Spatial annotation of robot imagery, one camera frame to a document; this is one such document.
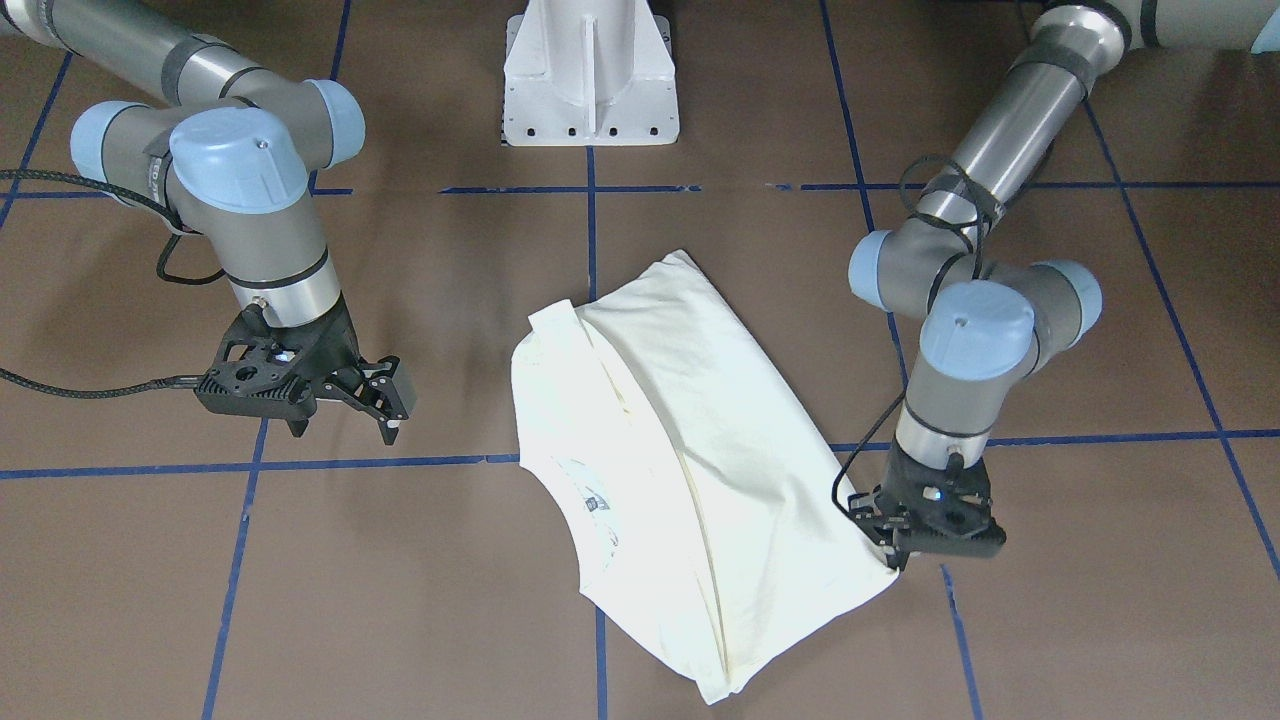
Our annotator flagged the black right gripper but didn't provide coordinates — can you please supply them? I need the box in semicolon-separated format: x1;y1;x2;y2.
195;300;415;446

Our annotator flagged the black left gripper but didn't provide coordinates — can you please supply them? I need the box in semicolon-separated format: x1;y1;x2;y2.
846;445;1007;571

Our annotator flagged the cream cat print t-shirt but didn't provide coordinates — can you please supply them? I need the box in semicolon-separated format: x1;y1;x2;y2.
511;250;897;705

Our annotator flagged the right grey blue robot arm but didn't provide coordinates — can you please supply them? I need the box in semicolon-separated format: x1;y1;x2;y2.
3;1;416;445

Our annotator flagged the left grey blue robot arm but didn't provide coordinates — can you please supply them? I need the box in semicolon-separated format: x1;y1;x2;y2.
847;1;1277;568

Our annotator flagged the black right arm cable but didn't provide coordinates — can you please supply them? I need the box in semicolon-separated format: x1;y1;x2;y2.
0;168;230;401

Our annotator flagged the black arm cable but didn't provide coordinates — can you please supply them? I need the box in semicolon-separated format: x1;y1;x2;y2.
0;168;230;401
832;155;1006;511

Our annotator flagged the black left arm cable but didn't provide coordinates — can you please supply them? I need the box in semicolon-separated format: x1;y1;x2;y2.
832;155;1006;511

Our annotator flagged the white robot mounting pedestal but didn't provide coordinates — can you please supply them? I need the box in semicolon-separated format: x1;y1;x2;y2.
500;1;681;147

